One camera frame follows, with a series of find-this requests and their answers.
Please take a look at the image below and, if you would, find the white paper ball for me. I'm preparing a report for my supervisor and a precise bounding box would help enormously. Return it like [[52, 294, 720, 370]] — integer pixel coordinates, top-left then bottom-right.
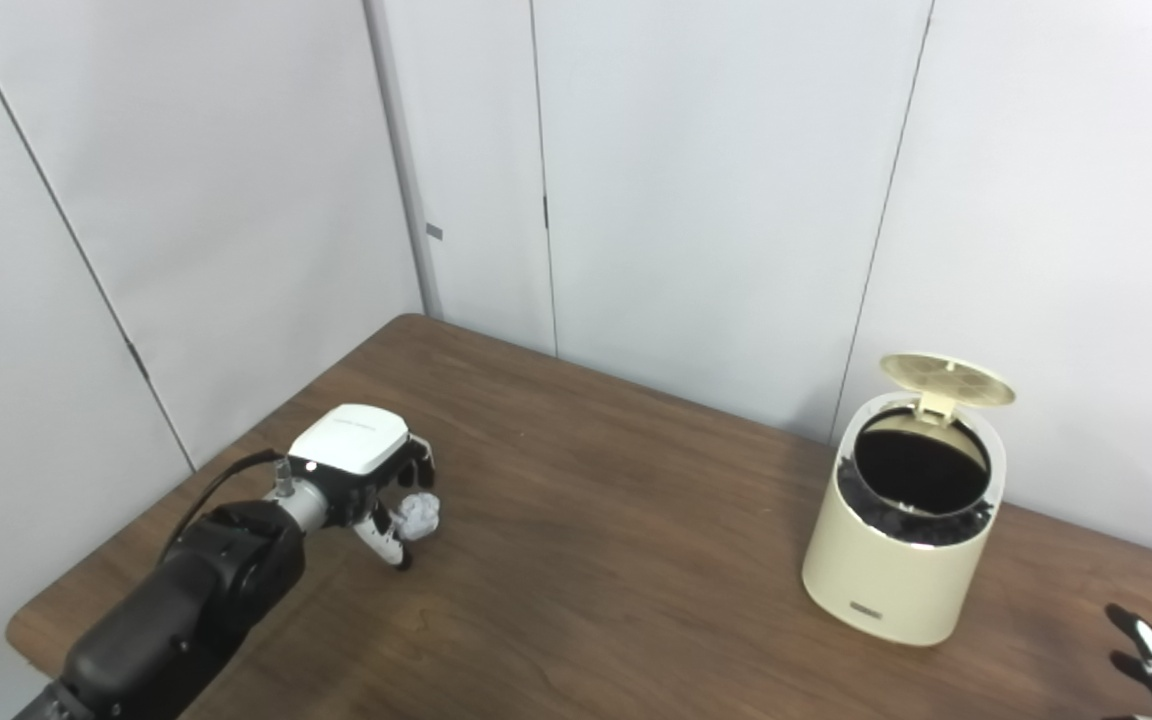
[[394, 493, 443, 541]]

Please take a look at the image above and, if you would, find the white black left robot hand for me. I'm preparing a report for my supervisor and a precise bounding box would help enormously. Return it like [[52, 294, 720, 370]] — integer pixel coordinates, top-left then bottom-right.
[[288, 404, 437, 571]]

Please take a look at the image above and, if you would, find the grey wall corner post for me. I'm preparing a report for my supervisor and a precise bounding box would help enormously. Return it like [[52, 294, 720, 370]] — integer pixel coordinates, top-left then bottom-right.
[[364, 0, 442, 319]]

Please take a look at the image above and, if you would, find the cream-colored round bin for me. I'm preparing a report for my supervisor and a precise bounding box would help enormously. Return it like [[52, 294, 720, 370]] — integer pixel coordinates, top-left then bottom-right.
[[801, 390, 1007, 646]]

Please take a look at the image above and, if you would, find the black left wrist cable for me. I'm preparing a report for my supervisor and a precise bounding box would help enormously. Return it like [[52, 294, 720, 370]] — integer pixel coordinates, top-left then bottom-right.
[[161, 450, 282, 561]]

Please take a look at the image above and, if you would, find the black bin liner bag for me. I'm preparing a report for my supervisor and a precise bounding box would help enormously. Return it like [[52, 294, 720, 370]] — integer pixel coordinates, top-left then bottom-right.
[[836, 405, 995, 548]]

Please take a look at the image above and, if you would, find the cream round bin lid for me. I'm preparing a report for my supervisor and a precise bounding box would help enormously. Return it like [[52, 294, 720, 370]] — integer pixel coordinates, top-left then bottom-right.
[[879, 353, 1017, 419]]

